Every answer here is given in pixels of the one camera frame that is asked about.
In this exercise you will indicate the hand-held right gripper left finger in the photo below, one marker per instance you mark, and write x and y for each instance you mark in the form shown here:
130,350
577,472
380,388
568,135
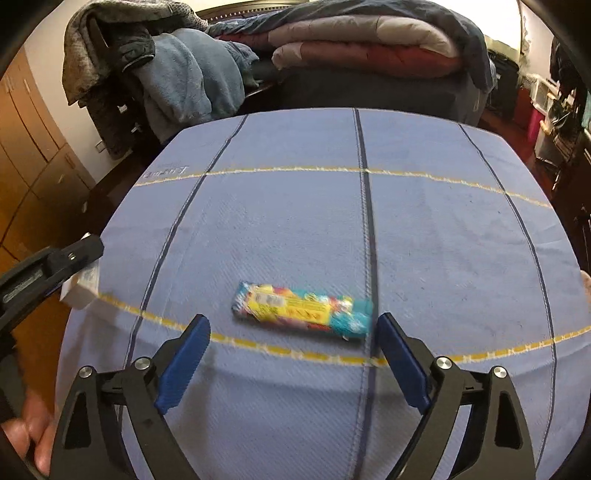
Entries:
184,360

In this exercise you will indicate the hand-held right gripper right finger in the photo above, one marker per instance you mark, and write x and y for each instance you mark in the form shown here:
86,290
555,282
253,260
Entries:
404,360

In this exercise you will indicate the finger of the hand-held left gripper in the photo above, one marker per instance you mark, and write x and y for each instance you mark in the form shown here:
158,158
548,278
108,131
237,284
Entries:
69,256

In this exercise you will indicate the small white box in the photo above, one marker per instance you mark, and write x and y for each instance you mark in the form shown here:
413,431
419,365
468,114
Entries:
83,290

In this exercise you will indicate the colourful candy wrapper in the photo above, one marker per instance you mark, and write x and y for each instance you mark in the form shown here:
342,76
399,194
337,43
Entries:
300,307

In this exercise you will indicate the person's left hand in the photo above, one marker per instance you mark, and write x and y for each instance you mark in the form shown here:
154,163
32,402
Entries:
27,429

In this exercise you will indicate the wooden cabinet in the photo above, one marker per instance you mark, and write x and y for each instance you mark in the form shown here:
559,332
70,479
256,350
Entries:
27,152

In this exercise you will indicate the blue tablecloth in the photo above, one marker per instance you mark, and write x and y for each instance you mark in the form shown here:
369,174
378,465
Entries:
438,230

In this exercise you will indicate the clothes pile on chair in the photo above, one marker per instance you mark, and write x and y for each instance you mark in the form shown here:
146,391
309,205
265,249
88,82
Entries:
83,46

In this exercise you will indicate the light blue fleece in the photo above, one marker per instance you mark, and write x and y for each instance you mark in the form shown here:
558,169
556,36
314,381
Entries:
194,83

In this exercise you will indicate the black jacket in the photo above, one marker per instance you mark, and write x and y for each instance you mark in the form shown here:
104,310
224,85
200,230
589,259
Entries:
134,46

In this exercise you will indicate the pink storage bin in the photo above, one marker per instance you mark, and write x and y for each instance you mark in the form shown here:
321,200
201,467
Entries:
534,124

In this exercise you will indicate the black suitcase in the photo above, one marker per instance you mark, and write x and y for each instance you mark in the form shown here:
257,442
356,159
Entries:
505,83

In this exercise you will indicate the white storage box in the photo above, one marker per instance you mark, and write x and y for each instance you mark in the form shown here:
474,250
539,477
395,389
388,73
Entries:
545,90

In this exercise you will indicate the folded grey red quilt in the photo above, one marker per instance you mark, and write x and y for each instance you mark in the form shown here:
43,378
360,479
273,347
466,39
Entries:
369,50

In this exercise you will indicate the dark hanging coats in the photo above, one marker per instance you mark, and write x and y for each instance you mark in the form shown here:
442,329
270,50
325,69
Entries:
565,64

